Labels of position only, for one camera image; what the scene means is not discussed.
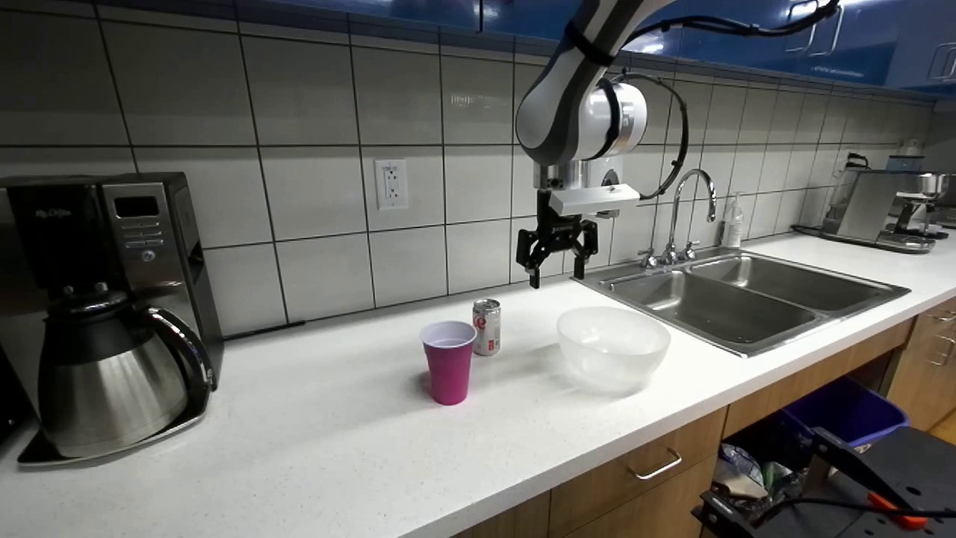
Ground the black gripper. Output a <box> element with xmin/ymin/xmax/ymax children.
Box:
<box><xmin>513</xmin><ymin>189</ymin><xmax>603</xmax><ymax>293</ymax></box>

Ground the silver red soda can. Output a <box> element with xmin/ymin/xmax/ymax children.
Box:
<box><xmin>470</xmin><ymin>295</ymin><xmax>504</xmax><ymax>359</ymax></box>

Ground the translucent plastic bowl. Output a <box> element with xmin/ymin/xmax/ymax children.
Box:
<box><xmin>552</xmin><ymin>305</ymin><xmax>672</xmax><ymax>397</ymax></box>

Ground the chrome gooseneck faucet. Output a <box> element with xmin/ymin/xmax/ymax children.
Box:
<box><xmin>663</xmin><ymin>163</ymin><xmax>720</xmax><ymax>265</ymax></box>

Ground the pink plastic cup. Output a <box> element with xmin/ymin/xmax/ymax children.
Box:
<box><xmin>419</xmin><ymin>317</ymin><xmax>481</xmax><ymax>410</ymax></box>

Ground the clear plastic soap bottle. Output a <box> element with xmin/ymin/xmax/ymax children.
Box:
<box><xmin>718</xmin><ymin>199</ymin><xmax>751</xmax><ymax>255</ymax></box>

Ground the stainless steel double sink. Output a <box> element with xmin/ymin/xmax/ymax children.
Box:
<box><xmin>584</xmin><ymin>247</ymin><xmax>915</xmax><ymax>359</ymax></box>

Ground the blue upper cabinet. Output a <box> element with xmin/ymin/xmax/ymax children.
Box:
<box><xmin>98</xmin><ymin>0</ymin><xmax>956</xmax><ymax>98</ymax></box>

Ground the wooden base cabinet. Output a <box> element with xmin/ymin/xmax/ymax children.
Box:
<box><xmin>451</xmin><ymin>295</ymin><xmax>956</xmax><ymax>538</ymax></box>

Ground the silver espresso machine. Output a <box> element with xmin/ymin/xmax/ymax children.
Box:
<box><xmin>820</xmin><ymin>150</ymin><xmax>956</xmax><ymax>258</ymax></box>

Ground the blue recycling bin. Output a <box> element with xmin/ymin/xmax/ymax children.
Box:
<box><xmin>784</xmin><ymin>376</ymin><xmax>911</xmax><ymax>453</ymax></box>

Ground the black equipment stand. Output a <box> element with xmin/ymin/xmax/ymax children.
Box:
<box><xmin>694</xmin><ymin>425</ymin><xmax>956</xmax><ymax>538</ymax></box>

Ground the black coffee maker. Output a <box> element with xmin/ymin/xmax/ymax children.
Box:
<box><xmin>0</xmin><ymin>171</ymin><xmax>228</xmax><ymax>470</ymax></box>

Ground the stainless steel coffee carafe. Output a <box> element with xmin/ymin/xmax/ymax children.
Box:
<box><xmin>37</xmin><ymin>280</ymin><xmax>216</xmax><ymax>464</ymax></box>

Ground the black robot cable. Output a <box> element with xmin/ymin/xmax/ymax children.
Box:
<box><xmin>609</xmin><ymin>0</ymin><xmax>847</xmax><ymax>204</ymax></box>

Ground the white wall power outlet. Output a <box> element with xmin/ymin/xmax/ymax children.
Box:
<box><xmin>373</xmin><ymin>157</ymin><xmax>412</xmax><ymax>216</ymax></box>

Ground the metal drawer handle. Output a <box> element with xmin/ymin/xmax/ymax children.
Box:
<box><xmin>630</xmin><ymin>447</ymin><xmax>688</xmax><ymax>486</ymax></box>

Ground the red handled tool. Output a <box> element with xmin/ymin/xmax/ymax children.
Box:
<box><xmin>864</xmin><ymin>491</ymin><xmax>936</xmax><ymax>531</ymax></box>

